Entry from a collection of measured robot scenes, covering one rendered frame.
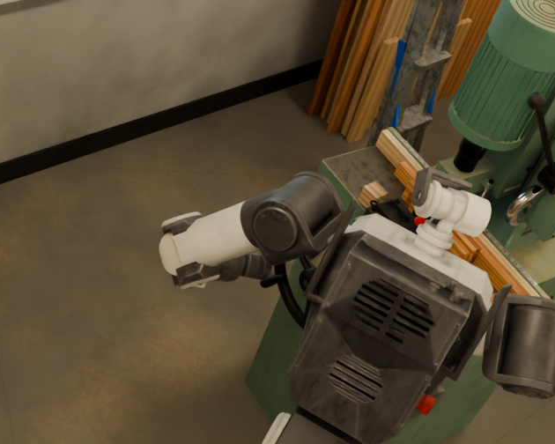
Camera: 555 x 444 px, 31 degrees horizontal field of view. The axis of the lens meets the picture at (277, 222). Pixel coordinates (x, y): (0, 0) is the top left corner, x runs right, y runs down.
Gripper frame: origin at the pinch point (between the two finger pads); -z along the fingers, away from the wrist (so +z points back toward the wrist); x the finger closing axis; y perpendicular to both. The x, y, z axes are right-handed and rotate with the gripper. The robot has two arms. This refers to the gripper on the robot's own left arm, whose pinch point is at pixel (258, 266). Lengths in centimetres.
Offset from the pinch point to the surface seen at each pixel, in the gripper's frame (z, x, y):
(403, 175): -27.9, 18.0, 27.8
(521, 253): -57, 40, 15
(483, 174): -25, 40, 30
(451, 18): -90, -9, 86
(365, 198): -15.3, 16.0, 20.0
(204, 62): -87, -103, 68
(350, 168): -20.1, 7.5, 27.2
